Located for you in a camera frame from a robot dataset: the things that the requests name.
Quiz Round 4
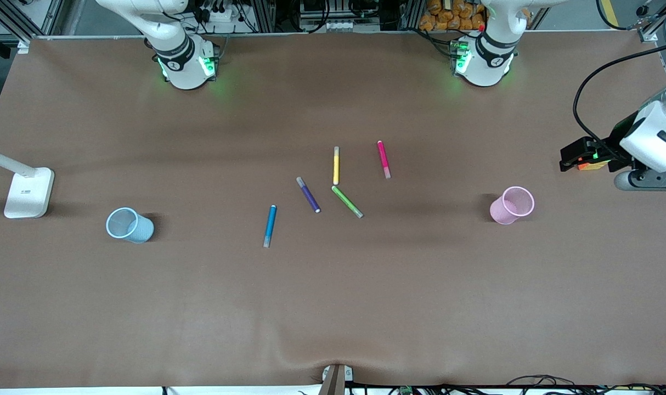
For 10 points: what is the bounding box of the pink marker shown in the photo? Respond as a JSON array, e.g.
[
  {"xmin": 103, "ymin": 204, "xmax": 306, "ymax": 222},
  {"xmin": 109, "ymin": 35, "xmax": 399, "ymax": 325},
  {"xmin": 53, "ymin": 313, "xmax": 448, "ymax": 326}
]
[{"xmin": 377, "ymin": 140, "xmax": 392, "ymax": 179}]

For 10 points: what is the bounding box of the blue marker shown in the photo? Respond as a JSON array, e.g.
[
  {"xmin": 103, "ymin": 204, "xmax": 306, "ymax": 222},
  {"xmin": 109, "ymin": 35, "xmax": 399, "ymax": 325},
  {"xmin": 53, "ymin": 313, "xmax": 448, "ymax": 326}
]
[{"xmin": 263, "ymin": 205, "xmax": 278, "ymax": 249}]

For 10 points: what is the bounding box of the pink mesh cup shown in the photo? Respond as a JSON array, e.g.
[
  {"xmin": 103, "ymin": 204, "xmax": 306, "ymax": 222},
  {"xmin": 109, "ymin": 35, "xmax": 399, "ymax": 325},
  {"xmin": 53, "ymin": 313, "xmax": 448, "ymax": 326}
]
[{"xmin": 489, "ymin": 186, "xmax": 535, "ymax": 225}]

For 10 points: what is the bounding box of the orange snack pile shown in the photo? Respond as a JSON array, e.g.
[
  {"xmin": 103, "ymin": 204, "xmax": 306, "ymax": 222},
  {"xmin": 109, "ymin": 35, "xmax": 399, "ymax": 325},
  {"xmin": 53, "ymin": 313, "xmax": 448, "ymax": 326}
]
[{"xmin": 419, "ymin": 0, "xmax": 487, "ymax": 32}]

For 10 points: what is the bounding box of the green marker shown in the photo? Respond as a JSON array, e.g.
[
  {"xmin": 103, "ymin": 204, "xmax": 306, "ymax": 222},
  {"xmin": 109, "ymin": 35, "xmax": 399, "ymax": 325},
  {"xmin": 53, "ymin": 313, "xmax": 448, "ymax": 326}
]
[{"xmin": 331, "ymin": 185, "xmax": 364, "ymax": 219}]

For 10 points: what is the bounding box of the purple marker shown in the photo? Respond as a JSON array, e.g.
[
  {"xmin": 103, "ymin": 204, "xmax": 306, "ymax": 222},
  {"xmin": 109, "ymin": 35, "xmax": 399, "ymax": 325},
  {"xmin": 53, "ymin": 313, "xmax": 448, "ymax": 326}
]
[{"xmin": 296, "ymin": 176, "xmax": 321, "ymax": 214}]

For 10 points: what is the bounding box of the brown table cover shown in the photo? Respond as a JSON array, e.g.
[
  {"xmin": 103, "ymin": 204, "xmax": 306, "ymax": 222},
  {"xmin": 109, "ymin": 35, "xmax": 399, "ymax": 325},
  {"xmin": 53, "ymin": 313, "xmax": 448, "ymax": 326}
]
[{"xmin": 0, "ymin": 30, "xmax": 666, "ymax": 388}]

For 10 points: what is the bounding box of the metal table clamp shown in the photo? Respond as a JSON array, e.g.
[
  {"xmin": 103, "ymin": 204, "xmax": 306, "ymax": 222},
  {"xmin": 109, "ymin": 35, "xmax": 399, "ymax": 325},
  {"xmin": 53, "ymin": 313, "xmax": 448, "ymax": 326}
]
[{"xmin": 321, "ymin": 364, "xmax": 353, "ymax": 395}]

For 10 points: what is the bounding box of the blue mesh cup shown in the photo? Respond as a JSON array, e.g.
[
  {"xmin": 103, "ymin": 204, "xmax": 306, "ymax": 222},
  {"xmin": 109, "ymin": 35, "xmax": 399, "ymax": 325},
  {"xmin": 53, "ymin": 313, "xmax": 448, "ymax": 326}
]
[{"xmin": 106, "ymin": 207, "xmax": 155, "ymax": 244}]

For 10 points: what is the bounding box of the white desk lamp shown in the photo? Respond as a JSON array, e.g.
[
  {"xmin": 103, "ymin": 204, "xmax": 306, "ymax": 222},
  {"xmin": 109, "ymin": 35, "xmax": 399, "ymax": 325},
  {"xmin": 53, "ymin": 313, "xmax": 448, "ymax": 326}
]
[{"xmin": 0, "ymin": 145, "xmax": 55, "ymax": 219}]

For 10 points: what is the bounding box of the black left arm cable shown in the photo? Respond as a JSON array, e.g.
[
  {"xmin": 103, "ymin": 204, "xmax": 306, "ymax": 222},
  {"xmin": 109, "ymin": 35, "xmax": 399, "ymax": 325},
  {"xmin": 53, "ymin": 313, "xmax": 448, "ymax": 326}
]
[{"xmin": 573, "ymin": 45, "xmax": 666, "ymax": 160}]

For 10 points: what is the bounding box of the aluminium frame profile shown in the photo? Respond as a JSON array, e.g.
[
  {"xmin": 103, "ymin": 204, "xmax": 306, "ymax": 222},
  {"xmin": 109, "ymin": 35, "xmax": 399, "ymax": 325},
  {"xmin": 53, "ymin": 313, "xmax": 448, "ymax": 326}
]
[
  {"xmin": 637, "ymin": 0, "xmax": 666, "ymax": 42},
  {"xmin": 0, "ymin": 0, "xmax": 65, "ymax": 40}
]

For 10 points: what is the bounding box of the black cable bundle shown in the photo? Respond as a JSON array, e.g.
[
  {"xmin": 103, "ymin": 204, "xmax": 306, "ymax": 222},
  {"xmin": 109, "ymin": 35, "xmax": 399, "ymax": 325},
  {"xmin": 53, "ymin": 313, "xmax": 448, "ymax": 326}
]
[{"xmin": 506, "ymin": 375, "xmax": 666, "ymax": 395}]

